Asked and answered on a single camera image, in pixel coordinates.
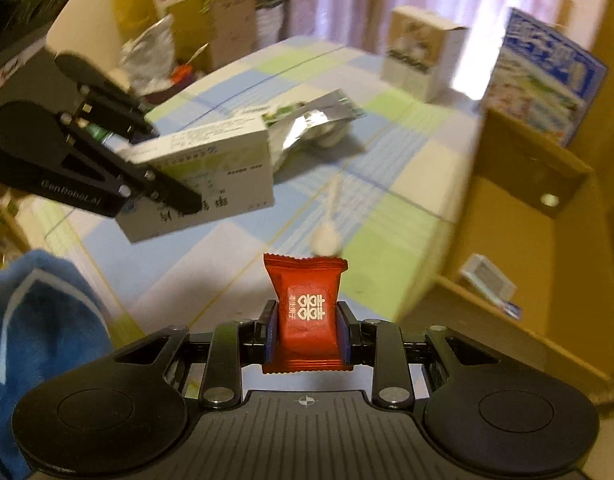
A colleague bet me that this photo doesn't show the blue milk carton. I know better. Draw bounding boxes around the blue milk carton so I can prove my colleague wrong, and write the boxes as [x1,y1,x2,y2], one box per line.
[479,7,610,148]

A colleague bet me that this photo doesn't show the blue cloth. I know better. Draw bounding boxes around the blue cloth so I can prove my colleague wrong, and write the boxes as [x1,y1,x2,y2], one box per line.
[0,250,115,480]

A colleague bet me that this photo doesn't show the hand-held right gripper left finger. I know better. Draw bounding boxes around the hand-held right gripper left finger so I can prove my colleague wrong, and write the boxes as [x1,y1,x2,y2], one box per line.
[107,302,280,411]

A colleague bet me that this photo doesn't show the checked pastel sheet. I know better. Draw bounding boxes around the checked pastel sheet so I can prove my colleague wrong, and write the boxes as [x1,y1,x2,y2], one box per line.
[34,35,488,341]

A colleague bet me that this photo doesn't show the white paper bag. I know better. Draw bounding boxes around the white paper bag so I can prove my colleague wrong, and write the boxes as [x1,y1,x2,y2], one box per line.
[256,0,290,53]

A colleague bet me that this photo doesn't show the white product box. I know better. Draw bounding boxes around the white product box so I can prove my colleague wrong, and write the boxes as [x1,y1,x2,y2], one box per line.
[382,6,470,103]

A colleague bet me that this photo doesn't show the silver foil bag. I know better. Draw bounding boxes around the silver foil bag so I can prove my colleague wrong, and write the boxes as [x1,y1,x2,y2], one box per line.
[119,15,180,96]

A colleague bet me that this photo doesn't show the brown curtain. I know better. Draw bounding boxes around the brown curtain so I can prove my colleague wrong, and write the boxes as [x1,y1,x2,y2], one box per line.
[587,0,614,61]

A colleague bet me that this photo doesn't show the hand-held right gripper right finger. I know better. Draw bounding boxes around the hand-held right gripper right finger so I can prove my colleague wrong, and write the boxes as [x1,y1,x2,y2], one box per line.
[336,302,502,411]

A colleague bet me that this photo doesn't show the white green medicine box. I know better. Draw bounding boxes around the white green medicine box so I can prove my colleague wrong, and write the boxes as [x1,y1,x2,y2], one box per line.
[114,114,276,244]

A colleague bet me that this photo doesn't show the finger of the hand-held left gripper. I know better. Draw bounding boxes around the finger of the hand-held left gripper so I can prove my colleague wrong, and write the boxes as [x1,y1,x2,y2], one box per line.
[61,114,204,216]
[56,51,161,139]

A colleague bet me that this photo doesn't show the red candy packet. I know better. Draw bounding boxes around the red candy packet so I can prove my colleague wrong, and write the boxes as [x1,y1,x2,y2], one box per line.
[262,253,352,375]

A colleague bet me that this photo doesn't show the white plastic spoon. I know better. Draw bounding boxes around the white plastic spoon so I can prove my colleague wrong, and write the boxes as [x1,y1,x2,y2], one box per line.
[311,177,345,256]

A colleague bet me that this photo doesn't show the small green white box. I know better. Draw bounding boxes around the small green white box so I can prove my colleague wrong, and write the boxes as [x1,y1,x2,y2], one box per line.
[459,254,522,318]

